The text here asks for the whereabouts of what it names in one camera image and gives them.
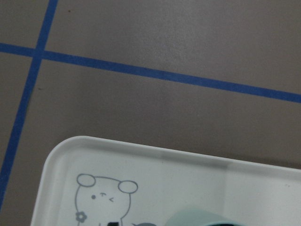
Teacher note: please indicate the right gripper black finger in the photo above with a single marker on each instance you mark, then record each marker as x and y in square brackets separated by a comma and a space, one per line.
[114, 223]

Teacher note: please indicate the light green cup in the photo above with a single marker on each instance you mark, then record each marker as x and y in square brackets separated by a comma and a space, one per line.
[198, 217]

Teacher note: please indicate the cream rabbit tray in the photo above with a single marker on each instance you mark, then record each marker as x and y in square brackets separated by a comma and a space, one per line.
[89, 181]

